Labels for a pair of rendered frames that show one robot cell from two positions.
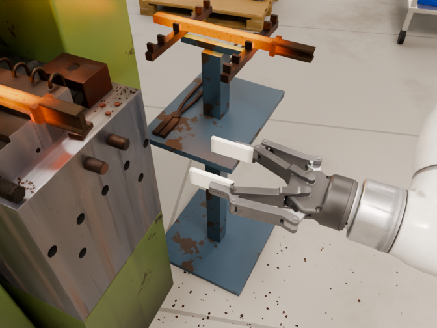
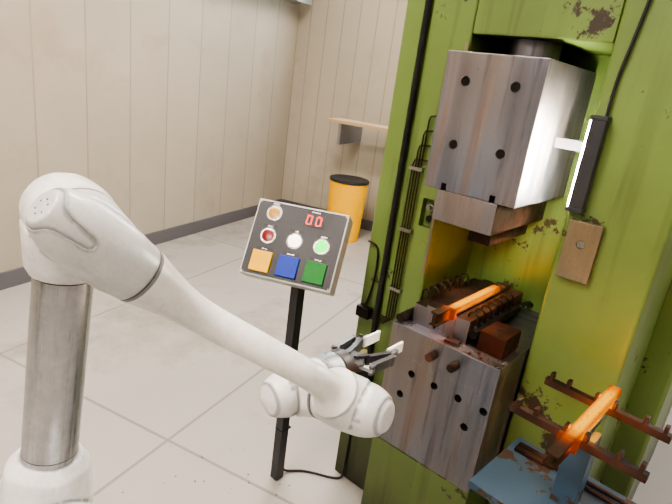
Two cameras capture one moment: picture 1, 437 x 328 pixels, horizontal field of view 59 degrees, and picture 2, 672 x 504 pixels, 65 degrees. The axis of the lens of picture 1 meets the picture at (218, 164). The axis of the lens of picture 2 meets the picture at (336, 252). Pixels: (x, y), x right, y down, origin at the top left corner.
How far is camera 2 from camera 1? 1.41 m
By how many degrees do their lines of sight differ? 87
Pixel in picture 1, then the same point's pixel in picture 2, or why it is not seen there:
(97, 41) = (563, 359)
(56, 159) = (427, 333)
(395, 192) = (326, 358)
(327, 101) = not seen: outside the picture
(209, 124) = (539, 486)
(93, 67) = (500, 336)
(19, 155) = (425, 317)
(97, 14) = (577, 345)
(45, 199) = (405, 335)
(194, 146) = (502, 466)
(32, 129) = not seen: hidden behind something
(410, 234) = not seen: hidden behind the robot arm
